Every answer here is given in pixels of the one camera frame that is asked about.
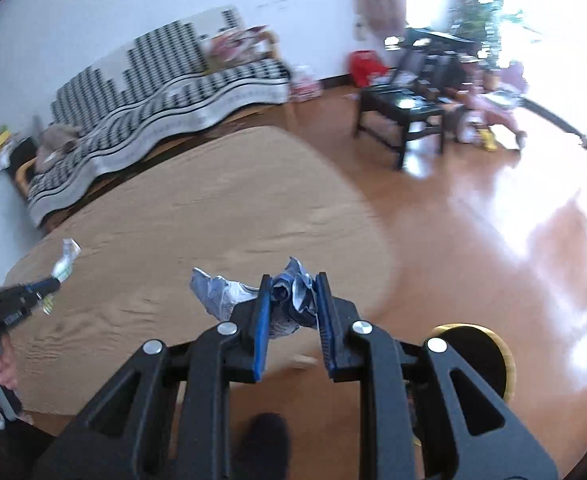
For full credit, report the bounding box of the brown plush toy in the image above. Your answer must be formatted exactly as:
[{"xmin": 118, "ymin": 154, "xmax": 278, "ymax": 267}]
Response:
[{"xmin": 35, "ymin": 124, "xmax": 80, "ymax": 174}]

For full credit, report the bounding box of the potted green plant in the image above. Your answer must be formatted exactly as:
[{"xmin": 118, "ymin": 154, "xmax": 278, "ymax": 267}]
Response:
[{"xmin": 450, "ymin": 0, "xmax": 504, "ymax": 66}]

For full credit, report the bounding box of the white cabinet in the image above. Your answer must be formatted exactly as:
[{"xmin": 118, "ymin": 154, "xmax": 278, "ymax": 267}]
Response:
[{"xmin": 0, "ymin": 170, "xmax": 44, "ymax": 286}]

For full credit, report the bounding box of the black wooden chair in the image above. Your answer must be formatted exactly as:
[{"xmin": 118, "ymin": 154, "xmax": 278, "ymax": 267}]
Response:
[{"xmin": 353, "ymin": 27, "xmax": 478, "ymax": 170}]

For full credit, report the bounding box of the red white plastic bag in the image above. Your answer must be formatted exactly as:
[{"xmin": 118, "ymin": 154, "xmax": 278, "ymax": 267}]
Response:
[{"xmin": 290, "ymin": 65, "xmax": 323, "ymax": 103}]

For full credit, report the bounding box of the blue wrapper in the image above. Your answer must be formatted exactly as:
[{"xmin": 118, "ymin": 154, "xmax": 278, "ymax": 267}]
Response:
[{"xmin": 189, "ymin": 257, "xmax": 317, "ymax": 339}]

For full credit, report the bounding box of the black white striped sofa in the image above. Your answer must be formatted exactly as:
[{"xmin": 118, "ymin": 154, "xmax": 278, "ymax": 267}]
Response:
[{"xmin": 26, "ymin": 6, "xmax": 291, "ymax": 226}]

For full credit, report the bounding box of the black gold-rimmed trash bin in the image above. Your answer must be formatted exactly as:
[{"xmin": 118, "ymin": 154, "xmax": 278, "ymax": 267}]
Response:
[{"xmin": 430, "ymin": 323, "xmax": 517, "ymax": 403}]

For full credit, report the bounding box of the pink patterned cushion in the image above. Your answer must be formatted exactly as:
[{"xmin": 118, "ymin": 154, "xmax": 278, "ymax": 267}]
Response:
[{"xmin": 205, "ymin": 25, "xmax": 272, "ymax": 72}]

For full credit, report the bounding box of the pink kids tricycle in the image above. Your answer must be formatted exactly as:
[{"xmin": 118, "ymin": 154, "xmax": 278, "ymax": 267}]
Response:
[{"xmin": 450, "ymin": 61, "xmax": 527, "ymax": 152}]

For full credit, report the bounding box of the silver blister pill pack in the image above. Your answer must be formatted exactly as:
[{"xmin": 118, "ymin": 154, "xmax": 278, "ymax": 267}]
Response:
[{"xmin": 42, "ymin": 238, "xmax": 82, "ymax": 315}]

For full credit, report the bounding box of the yellow toy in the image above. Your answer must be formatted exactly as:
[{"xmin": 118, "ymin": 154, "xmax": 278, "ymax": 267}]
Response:
[{"xmin": 478, "ymin": 128, "xmax": 497, "ymax": 152}]

